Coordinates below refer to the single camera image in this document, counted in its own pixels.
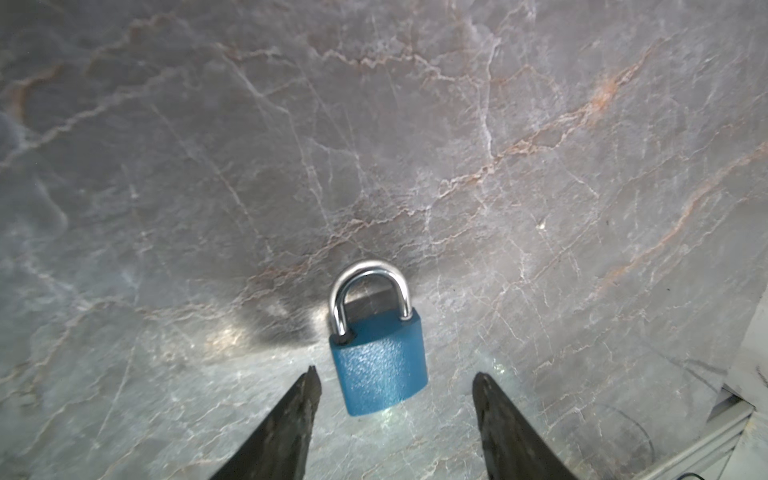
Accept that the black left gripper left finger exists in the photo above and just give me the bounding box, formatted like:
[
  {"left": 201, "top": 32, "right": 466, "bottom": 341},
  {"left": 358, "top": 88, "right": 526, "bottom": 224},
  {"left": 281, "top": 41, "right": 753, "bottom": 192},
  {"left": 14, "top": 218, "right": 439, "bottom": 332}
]
[{"left": 212, "top": 366, "right": 322, "bottom": 480}]

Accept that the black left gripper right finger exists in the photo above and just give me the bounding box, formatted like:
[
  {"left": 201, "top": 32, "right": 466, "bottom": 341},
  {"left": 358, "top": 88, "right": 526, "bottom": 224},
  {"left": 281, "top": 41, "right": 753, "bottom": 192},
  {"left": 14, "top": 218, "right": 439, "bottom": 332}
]
[{"left": 472, "top": 372, "right": 576, "bottom": 480}]

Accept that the blue padlock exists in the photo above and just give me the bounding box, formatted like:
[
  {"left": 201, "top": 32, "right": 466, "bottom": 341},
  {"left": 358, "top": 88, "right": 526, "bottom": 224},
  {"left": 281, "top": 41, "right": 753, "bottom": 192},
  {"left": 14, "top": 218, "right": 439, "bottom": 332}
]
[{"left": 329, "top": 260, "right": 428, "bottom": 417}]

